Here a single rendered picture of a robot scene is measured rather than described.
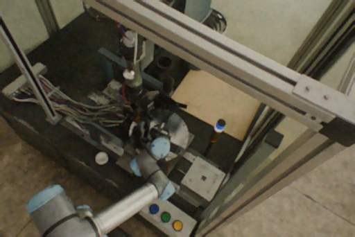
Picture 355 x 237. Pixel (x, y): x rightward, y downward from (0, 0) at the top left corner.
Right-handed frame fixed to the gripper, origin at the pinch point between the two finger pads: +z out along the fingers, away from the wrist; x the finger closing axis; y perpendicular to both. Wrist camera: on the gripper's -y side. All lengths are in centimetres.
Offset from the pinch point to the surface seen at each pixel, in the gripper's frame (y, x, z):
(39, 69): 94, 10, 40
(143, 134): 12.8, 4.2, 4.9
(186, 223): -30.1, 27.0, -12.4
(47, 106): 67, 21, 12
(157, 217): -16.5, 32.3, -12.2
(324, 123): -13, -27, -110
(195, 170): -22.3, 4.6, 2.1
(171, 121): 3.3, -10.1, 10.8
